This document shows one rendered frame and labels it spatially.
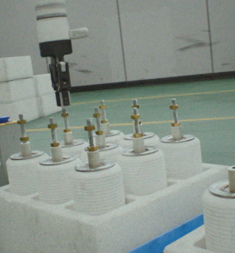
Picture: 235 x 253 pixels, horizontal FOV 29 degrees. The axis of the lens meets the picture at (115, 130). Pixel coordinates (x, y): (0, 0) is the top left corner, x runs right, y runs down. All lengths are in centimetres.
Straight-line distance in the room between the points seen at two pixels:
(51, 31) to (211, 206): 59
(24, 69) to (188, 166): 299
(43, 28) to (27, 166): 31
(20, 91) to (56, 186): 290
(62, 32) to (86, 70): 551
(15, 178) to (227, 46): 517
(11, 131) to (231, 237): 70
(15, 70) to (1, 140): 260
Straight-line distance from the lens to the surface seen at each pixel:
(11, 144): 116
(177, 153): 95
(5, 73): 363
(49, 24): 104
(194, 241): 65
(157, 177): 88
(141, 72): 625
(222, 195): 60
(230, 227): 60
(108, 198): 80
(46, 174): 89
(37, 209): 88
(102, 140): 98
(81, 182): 80
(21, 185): 99
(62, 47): 103
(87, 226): 76
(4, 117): 116
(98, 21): 645
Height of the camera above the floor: 44
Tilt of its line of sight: 9 degrees down
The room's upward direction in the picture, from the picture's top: 7 degrees counter-clockwise
